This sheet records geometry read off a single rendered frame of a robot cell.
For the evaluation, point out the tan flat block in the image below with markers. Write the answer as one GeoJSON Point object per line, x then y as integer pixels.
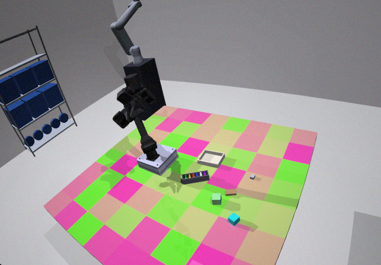
{"type": "Point", "coordinates": [230, 192]}

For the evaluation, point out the green cube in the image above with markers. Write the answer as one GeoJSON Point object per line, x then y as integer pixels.
{"type": "Point", "coordinates": [216, 198]}

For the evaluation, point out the teal cube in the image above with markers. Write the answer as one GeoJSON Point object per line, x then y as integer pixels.
{"type": "Point", "coordinates": [233, 219]}

